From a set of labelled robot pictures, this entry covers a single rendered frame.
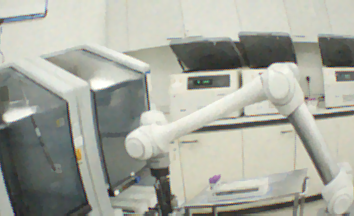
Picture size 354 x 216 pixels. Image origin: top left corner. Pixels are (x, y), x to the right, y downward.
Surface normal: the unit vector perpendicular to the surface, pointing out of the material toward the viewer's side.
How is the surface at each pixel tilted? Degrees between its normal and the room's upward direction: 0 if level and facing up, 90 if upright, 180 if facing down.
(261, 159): 90
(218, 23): 90
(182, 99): 90
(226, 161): 90
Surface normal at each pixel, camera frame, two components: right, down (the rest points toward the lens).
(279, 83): -0.33, 0.07
